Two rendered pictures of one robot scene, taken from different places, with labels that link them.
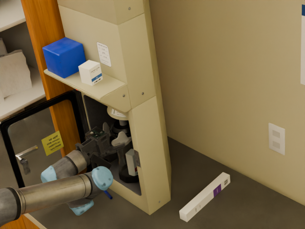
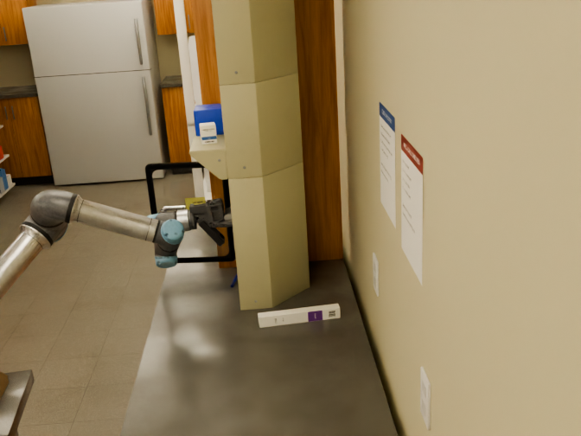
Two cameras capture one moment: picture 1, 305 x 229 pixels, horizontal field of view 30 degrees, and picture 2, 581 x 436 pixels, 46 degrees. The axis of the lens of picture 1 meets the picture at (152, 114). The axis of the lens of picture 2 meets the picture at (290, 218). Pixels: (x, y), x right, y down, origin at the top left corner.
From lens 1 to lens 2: 1.39 m
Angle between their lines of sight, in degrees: 35
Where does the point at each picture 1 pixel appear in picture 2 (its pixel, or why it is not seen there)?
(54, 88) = not seen: hidden behind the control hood
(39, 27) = (208, 89)
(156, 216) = (243, 313)
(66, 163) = (169, 215)
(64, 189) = (124, 220)
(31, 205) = (85, 215)
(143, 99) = (245, 175)
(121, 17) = (226, 78)
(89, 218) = (198, 292)
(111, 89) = (207, 149)
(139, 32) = (246, 101)
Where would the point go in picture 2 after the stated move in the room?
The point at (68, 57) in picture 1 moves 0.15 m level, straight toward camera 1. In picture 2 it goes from (204, 116) to (178, 126)
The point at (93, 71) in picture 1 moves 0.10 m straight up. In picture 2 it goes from (206, 130) to (202, 99)
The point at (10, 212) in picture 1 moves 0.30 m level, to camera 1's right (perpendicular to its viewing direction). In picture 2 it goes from (60, 210) to (126, 225)
